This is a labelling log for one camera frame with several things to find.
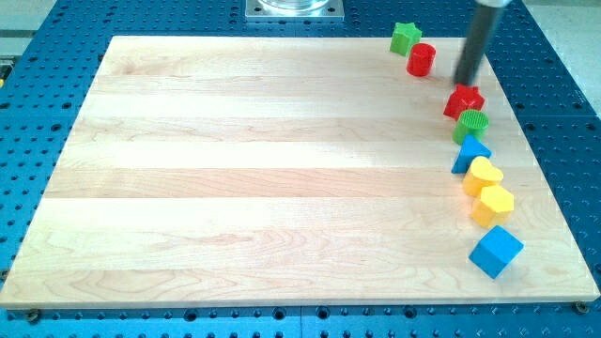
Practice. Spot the board corner bolt right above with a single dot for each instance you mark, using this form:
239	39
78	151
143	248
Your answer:
580	307

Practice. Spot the yellow heart block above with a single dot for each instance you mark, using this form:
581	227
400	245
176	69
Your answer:
481	173

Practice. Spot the red cylinder block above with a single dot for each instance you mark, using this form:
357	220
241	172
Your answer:
421	59

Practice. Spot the green cylinder block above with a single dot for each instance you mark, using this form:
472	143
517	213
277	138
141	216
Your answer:
470	122

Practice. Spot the wooden board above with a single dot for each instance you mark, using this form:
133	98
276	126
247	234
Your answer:
215	171

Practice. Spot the red star block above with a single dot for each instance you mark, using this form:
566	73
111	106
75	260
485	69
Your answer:
463	98

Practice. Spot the board corner bolt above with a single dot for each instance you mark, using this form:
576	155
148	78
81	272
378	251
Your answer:
32	316
580	307

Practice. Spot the board corner bolt left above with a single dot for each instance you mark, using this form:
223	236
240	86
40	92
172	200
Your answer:
32	316

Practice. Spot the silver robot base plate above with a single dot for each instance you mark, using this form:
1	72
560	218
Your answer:
294	9

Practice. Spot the green star block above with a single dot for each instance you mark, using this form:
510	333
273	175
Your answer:
404	37

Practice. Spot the blue triangle block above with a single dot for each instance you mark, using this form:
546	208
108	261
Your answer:
470	149

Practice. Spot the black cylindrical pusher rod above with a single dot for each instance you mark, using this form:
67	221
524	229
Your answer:
486	18

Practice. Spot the yellow hexagon block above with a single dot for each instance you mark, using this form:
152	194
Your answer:
493	206

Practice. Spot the blue cube block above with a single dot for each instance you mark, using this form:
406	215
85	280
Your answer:
495	251

